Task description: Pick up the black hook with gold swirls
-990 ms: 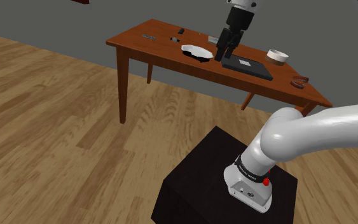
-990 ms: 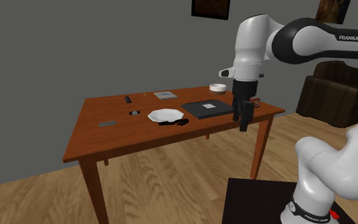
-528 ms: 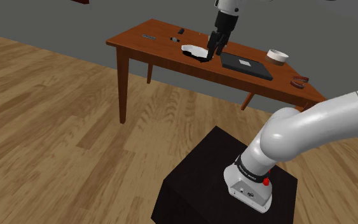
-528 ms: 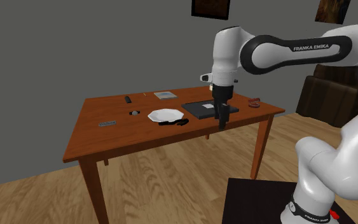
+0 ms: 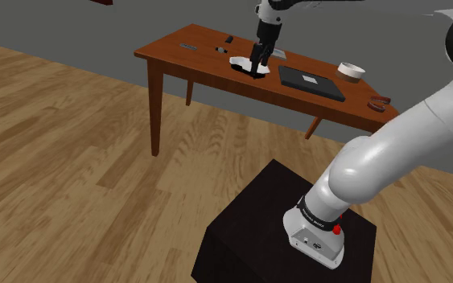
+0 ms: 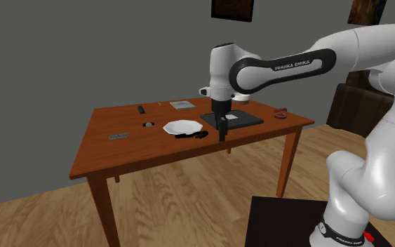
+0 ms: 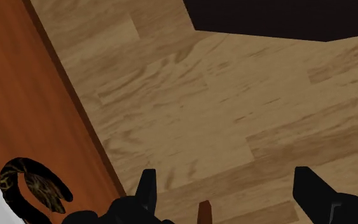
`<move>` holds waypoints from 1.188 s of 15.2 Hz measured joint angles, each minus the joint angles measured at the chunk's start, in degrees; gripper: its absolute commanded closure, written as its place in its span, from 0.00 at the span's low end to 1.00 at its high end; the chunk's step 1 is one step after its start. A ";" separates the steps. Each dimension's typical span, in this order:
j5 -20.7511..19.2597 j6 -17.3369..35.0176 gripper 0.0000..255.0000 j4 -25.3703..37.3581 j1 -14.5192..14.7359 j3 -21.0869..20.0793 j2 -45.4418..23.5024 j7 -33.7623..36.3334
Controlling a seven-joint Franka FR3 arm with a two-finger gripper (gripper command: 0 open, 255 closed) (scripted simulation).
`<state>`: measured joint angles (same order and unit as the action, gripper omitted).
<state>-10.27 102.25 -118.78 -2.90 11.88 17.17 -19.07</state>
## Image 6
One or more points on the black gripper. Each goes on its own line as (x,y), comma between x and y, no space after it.
(221,107)

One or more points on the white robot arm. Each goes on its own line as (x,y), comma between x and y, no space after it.
(382,164)

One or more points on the white cup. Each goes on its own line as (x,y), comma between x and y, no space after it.
(242,98)

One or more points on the black flat book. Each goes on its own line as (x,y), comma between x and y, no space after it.
(246,119)

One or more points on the black glasses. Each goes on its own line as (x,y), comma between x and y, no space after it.
(200,135)

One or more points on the grey book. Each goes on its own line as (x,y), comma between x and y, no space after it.
(182,105)

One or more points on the white plate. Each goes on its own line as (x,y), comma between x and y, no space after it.
(182,127)

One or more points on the red small object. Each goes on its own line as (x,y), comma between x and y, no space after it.
(280,113)

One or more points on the grey wristwatch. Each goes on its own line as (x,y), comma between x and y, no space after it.
(148,124)

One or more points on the brown wooden table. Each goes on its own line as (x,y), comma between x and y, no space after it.
(142,150)

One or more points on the grey flat remote control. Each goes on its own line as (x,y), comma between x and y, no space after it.
(118,136)

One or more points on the dark robot stand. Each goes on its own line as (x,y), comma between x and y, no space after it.
(279,222)

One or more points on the dark brown armchair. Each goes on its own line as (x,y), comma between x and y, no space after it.
(354,106)

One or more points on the dark framed wall picture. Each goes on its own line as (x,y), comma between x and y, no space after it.
(232,8)

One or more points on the brown wall picture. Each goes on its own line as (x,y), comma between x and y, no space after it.
(366,12)

